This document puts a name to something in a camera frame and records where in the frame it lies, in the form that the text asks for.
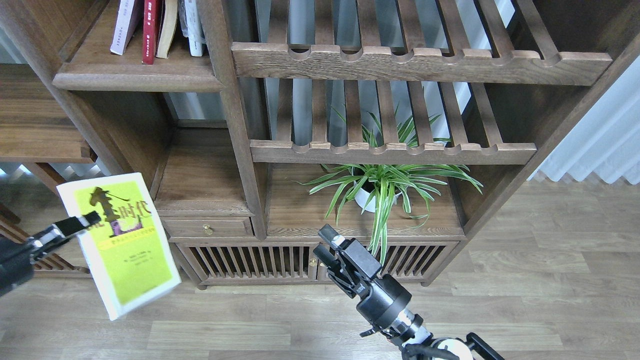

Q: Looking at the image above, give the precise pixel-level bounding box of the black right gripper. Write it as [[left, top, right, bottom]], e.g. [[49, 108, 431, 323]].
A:
[[313, 224, 434, 346]]

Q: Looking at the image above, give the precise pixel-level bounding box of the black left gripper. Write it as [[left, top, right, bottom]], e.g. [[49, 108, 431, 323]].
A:
[[0, 210, 102, 296]]

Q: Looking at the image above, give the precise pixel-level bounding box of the yellow green cover book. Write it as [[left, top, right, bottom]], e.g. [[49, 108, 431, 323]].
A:
[[57, 172, 181, 321]]

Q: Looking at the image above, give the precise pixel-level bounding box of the red cover book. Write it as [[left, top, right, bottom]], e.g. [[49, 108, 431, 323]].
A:
[[141, 0, 163, 65]]

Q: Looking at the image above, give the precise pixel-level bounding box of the white cover book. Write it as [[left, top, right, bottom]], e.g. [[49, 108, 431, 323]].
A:
[[109, 0, 144, 55]]

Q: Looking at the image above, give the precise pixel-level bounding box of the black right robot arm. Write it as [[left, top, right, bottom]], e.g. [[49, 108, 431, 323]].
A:
[[313, 224, 502, 360]]

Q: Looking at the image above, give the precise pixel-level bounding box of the white plant pot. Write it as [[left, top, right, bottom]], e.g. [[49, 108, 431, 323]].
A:
[[350, 167, 402, 214]]

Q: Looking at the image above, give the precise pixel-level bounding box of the green spider plant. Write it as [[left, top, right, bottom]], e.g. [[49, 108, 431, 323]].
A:
[[298, 104, 485, 275]]

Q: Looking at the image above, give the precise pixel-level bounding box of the dark wooden bookshelf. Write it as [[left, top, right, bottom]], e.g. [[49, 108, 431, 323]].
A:
[[1, 0, 640, 288]]

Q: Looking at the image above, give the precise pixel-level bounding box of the upright white book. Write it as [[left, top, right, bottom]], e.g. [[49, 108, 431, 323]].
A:
[[182, 0, 206, 57]]

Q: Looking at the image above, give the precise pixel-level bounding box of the upright tan book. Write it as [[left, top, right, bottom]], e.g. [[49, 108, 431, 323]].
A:
[[156, 0, 179, 59]]

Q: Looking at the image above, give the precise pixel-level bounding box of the white curtain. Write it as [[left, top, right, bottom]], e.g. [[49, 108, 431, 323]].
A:
[[528, 58, 640, 185]]

